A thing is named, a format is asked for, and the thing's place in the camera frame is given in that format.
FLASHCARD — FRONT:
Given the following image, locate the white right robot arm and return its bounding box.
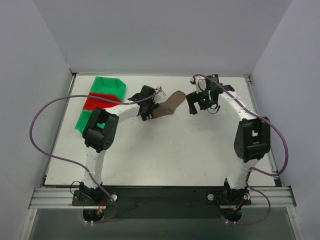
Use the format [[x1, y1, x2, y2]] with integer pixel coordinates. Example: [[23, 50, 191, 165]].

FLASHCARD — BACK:
[[186, 79, 271, 204]]

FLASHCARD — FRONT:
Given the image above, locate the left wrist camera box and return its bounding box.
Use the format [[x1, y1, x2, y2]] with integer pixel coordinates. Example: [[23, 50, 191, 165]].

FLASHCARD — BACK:
[[154, 86, 166, 99]]

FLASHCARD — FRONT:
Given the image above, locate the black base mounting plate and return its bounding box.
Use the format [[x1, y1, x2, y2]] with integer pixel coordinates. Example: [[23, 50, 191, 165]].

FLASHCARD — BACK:
[[72, 186, 251, 222]]

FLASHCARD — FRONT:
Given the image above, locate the green plastic bin far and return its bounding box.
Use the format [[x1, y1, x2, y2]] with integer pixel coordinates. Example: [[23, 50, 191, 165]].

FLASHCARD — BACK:
[[90, 76, 127, 100]]

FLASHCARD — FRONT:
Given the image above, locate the green plastic bin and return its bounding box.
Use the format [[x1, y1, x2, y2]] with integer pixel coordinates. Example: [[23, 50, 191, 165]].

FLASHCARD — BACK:
[[90, 76, 127, 100], [74, 109, 93, 135]]

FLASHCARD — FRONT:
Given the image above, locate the aluminium front frame rail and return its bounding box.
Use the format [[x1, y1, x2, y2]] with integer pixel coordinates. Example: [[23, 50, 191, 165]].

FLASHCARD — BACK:
[[29, 186, 297, 209]]

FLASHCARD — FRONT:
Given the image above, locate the green plastic bin near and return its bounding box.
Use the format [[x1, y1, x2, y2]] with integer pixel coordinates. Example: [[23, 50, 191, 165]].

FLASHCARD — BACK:
[[74, 109, 93, 135]]

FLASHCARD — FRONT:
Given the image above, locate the tan sock with striped cuff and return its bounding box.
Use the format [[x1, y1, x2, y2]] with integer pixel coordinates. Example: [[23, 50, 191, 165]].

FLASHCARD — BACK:
[[153, 90, 186, 119]]

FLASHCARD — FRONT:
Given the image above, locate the red plastic bin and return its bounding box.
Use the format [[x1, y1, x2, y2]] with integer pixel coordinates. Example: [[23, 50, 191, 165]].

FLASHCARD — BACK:
[[82, 92, 122, 111]]

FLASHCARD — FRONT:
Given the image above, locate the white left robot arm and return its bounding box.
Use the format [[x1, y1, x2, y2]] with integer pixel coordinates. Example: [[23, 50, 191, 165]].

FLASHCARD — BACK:
[[79, 85, 166, 206]]

